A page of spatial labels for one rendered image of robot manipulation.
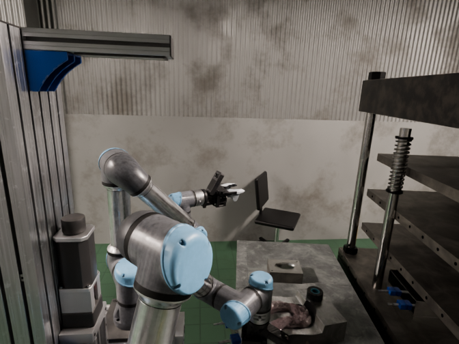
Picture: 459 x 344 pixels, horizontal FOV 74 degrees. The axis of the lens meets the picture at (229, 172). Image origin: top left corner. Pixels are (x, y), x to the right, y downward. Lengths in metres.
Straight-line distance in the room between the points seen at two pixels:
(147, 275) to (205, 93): 3.10
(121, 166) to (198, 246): 0.58
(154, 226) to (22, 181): 0.32
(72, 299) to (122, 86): 2.93
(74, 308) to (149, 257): 0.46
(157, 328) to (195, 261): 0.14
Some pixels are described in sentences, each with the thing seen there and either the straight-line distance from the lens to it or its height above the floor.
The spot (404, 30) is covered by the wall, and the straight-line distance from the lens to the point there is 4.36.
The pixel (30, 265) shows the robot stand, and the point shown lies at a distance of 0.87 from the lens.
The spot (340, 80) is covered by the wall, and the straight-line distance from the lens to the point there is 3.96.
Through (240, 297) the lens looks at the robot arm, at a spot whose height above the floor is 1.34.
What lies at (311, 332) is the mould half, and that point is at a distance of 1.59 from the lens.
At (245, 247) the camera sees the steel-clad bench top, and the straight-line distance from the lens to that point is 2.30.
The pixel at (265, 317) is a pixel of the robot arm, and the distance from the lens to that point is 1.04.
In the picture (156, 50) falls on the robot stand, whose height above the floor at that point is 1.99.
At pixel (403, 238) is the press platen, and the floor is 1.04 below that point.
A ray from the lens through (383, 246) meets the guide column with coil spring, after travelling 2.01.
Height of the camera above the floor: 1.91
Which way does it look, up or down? 15 degrees down
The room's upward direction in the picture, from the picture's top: 2 degrees clockwise
